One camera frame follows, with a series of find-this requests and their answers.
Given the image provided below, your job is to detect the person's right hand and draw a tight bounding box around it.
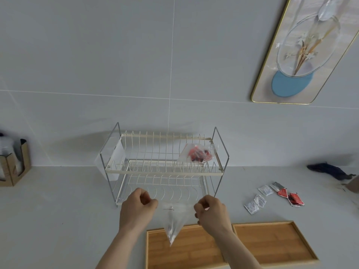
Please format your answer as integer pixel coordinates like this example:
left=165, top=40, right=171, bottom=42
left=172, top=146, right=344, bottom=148
left=194, top=195, right=234, bottom=236

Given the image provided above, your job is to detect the person's left hand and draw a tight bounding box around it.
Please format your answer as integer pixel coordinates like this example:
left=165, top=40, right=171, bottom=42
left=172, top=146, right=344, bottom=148
left=120, top=188, right=159, bottom=233

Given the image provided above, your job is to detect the clear plastic bag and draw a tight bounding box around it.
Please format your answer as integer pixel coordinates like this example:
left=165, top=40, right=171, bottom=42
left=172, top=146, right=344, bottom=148
left=95, top=137, right=127, bottom=182
left=157, top=201, right=203, bottom=247

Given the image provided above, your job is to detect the person's right forearm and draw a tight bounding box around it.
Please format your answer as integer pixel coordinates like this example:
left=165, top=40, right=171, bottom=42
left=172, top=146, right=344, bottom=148
left=206, top=230, right=263, bottom=269

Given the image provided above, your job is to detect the person's left forearm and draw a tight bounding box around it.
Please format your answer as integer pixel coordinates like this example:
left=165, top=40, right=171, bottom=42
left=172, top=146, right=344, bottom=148
left=95, top=227, right=148, bottom=269

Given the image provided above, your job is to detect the wooden tray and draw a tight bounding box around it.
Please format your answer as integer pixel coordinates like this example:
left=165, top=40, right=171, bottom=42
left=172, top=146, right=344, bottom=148
left=232, top=221, right=319, bottom=264
left=145, top=224, right=234, bottom=269

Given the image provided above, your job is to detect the clear bag of red sachets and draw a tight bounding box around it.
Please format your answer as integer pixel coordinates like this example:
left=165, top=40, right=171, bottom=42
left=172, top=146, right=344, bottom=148
left=176, top=143, right=219, bottom=165

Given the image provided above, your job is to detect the flat clear plastic bag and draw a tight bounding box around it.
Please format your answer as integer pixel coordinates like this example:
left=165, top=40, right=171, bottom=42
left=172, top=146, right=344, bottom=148
left=95, top=137, right=127, bottom=182

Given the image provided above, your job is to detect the large red sachet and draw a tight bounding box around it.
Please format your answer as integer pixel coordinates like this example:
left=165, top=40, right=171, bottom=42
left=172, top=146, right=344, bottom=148
left=288, top=192, right=305, bottom=207

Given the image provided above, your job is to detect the dark blue cloth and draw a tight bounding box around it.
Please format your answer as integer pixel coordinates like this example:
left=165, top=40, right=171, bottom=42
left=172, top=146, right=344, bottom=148
left=306, top=163, right=357, bottom=181

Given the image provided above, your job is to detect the cardboard holder box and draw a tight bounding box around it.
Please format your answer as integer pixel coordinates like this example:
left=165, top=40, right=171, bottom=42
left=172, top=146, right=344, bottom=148
left=0, top=138, right=32, bottom=187

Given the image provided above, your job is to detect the brown cardboard piece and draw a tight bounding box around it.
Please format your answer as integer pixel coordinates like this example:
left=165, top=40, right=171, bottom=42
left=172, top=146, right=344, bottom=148
left=345, top=175, right=359, bottom=194

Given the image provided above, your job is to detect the white wire dish rack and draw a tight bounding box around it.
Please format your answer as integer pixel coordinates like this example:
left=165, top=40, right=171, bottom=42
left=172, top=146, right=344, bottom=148
left=100, top=122, right=230, bottom=208

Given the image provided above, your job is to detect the gold framed wall picture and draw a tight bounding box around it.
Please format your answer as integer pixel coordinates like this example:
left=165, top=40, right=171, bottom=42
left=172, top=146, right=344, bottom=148
left=250, top=0, right=359, bottom=105

